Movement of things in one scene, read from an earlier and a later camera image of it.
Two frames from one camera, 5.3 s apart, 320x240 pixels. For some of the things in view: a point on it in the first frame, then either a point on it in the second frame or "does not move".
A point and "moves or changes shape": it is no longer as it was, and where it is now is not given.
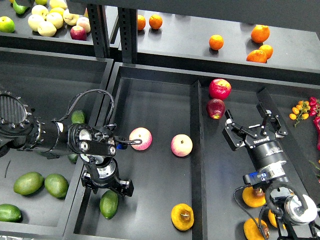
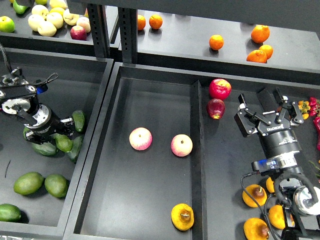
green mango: [109, 203] moves or changes shape
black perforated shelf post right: [128, 25] does not move
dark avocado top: [78, 116] does not move
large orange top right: [260, 33] does not move
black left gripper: [108, 174] to [48, 124]
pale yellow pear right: [69, 18] does not move
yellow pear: [182, 216] does not move
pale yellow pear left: [34, 20] does not move
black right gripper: [265, 151] to [277, 139]
